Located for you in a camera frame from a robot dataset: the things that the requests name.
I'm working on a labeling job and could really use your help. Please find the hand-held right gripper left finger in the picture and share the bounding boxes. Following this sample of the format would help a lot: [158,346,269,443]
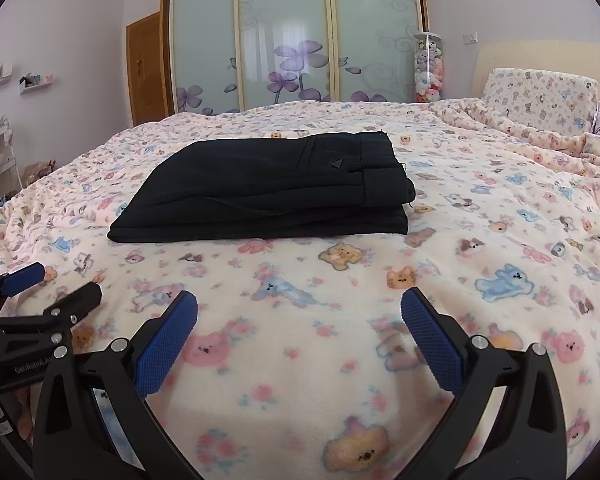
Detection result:
[32,290,201,480]

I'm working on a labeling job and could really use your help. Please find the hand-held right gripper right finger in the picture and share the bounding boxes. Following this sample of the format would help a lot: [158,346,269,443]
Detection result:
[400,287,568,480]

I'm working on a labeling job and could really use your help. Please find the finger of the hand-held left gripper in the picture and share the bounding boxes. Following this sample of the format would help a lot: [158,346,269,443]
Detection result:
[0,281,104,334]
[0,261,47,319]

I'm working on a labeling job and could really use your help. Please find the black pants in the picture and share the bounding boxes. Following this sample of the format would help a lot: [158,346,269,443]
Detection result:
[106,130,417,245]

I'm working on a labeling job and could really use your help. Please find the pink brown soft item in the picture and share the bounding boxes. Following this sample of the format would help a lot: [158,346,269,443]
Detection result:
[21,159,57,187]

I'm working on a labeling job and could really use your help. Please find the wooden door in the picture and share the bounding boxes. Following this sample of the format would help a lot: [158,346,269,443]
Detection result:
[126,11,165,128]

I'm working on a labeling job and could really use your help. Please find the bear printed pillow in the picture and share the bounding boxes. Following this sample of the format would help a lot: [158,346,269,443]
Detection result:
[481,67,600,136]

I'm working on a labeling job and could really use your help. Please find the clear tube of plush toys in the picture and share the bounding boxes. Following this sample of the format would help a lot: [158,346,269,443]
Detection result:
[413,31,447,104]

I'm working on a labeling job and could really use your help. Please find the beige headboard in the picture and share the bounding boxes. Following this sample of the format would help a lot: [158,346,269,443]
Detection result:
[472,41,600,111]

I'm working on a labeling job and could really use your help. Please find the floral glass sliding wardrobe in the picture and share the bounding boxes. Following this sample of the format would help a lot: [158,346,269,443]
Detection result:
[161,0,429,120]

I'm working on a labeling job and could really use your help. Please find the white wire rack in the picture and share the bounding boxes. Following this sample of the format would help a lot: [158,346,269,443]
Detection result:
[0,115,25,203]

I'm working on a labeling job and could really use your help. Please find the small wall shelf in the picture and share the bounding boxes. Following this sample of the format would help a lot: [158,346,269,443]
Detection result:
[19,73,56,96]

